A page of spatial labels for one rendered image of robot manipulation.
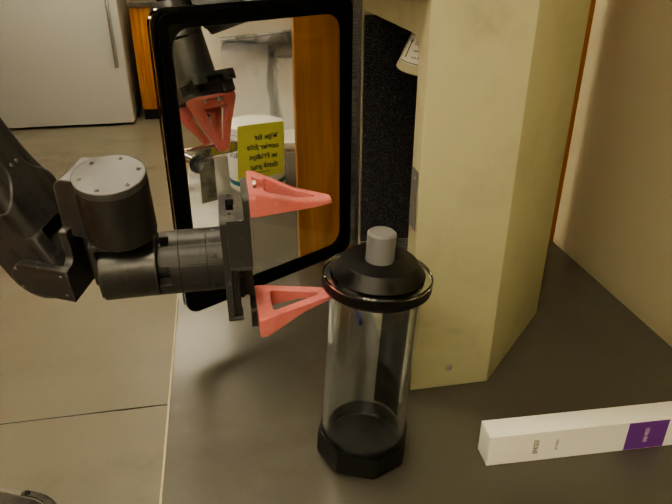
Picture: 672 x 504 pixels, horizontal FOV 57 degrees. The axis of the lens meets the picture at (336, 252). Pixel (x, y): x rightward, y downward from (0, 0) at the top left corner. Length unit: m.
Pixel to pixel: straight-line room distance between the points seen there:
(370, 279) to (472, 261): 0.20
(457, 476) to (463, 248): 0.25
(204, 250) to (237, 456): 0.28
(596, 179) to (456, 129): 0.55
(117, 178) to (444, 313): 0.42
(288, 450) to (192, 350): 0.24
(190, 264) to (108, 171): 0.10
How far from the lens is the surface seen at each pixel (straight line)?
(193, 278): 0.55
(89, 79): 5.68
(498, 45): 0.66
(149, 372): 2.46
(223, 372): 0.86
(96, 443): 2.23
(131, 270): 0.55
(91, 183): 0.51
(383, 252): 0.58
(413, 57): 0.76
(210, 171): 0.80
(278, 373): 0.84
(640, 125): 1.08
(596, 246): 1.19
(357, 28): 0.94
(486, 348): 0.82
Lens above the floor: 1.46
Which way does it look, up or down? 27 degrees down
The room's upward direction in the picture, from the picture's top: straight up
